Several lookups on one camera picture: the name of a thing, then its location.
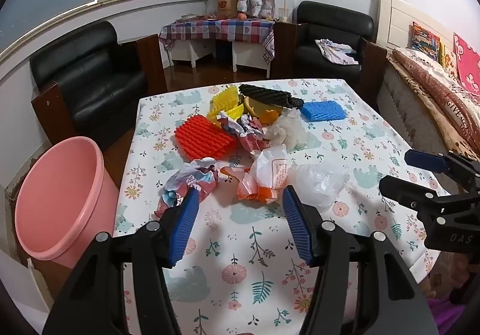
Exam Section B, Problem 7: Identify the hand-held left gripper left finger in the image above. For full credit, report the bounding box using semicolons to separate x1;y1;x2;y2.
43;188;200;335

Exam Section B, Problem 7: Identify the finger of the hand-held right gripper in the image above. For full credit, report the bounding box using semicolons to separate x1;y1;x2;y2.
404;149;480;192
378;175;480;210

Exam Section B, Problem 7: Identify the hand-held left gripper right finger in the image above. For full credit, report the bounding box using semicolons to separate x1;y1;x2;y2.
282;186;439;335

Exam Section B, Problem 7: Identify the blue pink wrapper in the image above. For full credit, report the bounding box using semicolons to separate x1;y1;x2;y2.
154;157;220;219

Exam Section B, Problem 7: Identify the clear plastic bag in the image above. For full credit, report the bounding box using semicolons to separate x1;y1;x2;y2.
287;164;351;213

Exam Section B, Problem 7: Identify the orange white plastic bag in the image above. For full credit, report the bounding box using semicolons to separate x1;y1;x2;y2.
219;143;290;205

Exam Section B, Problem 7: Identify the red foam net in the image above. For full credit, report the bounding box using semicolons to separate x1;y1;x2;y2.
174;114;239;162

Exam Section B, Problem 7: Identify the translucent white plastic bag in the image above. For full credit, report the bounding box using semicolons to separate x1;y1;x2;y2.
267;108;312;150

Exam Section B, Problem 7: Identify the red white wrapper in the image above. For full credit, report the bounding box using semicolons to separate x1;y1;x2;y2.
217;112;272;152

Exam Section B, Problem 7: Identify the blue foam net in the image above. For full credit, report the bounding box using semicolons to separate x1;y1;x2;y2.
301;100;346;122

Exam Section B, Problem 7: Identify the orange peel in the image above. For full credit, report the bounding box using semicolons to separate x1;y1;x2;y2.
244;95;281;125

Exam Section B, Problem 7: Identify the pink plastic bucket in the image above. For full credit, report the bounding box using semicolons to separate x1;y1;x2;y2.
14;136;121;269

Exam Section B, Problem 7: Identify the large yellow foam net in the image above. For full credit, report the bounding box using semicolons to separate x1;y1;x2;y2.
208;85;241;122

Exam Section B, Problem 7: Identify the black foam net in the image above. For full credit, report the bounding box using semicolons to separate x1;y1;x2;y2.
238;83;305;110

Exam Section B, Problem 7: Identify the person's right forearm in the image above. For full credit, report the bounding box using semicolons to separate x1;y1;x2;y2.
427;295;473;335

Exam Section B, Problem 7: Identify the bed mattress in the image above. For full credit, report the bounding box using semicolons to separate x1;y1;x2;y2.
376;61;449;153

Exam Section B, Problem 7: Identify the floral tablecloth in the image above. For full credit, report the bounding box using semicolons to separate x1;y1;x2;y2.
112;78;451;335

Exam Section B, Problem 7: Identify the brown dotted quilt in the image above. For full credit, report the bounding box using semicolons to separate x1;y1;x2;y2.
392;48;480;155

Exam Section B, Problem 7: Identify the pink flowered pillow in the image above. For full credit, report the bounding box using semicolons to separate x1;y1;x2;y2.
453;33;480;95

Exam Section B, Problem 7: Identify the yellow printed pillow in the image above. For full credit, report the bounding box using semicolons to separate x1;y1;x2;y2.
439;43;456;71

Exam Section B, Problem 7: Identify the colourful printed pillow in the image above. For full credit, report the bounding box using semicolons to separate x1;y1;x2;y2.
410;22;441;54

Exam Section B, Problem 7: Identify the printed white cloth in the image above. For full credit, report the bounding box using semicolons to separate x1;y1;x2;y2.
315;38;360;65

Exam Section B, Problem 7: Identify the cream wooden headboard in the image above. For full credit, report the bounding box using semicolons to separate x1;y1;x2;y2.
376;0;458;54

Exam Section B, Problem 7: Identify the black leather armchair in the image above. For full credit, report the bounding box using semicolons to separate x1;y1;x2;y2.
29;21;168;150
273;1;388;103

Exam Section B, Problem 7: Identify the white side table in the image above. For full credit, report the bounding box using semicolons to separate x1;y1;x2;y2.
170;38;271;75

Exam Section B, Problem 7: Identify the checkered tablecloth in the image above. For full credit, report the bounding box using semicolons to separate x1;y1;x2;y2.
159;18;276;75

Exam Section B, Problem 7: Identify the cardboard box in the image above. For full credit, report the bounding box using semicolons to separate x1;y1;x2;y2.
214;0;241;17

